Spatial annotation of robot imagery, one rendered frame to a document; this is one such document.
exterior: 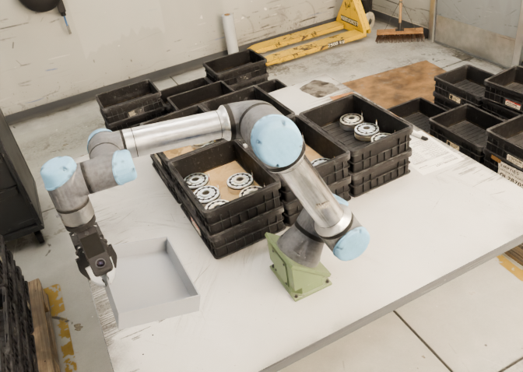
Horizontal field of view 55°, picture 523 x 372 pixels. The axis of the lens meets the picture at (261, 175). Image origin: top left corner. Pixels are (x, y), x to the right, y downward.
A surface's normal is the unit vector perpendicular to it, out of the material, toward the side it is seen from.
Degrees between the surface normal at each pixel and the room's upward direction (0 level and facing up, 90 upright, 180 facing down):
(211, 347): 0
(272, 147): 79
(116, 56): 90
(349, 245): 93
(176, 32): 90
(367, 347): 0
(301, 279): 90
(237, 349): 0
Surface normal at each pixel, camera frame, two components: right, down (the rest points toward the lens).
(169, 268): 0.12, -0.89
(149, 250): 0.44, 0.45
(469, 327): -0.13, -0.81
